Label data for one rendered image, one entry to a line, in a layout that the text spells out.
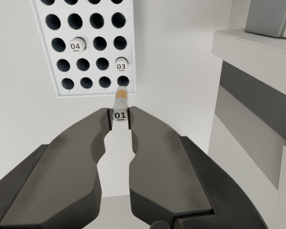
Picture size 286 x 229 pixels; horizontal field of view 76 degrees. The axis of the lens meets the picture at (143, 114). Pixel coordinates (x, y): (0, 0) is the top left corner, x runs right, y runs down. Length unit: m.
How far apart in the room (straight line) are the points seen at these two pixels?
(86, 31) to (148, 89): 0.10
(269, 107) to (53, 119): 0.54
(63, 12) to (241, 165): 1.60
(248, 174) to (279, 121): 1.24
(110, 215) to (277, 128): 1.60
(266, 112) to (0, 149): 0.60
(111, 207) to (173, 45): 1.66
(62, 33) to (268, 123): 0.50
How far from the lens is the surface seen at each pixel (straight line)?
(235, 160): 1.60
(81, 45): 0.18
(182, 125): 0.27
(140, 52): 0.22
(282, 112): 0.61
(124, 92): 0.16
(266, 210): 2.33
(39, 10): 0.20
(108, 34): 0.19
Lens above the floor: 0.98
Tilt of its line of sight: 59 degrees down
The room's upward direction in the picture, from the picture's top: 172 degrees clockwise
